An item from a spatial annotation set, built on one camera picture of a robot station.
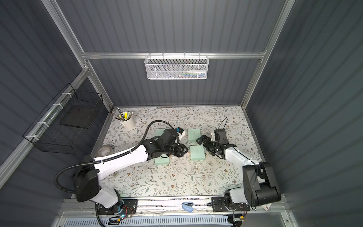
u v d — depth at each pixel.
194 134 0.99
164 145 0.60
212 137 0.83
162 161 0.87
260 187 0.43
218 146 0.69
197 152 0.91
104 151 0.94
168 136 0.60
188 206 0.73
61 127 0.73
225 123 1.11
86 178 0.42
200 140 0.83
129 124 1.01
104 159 0.46
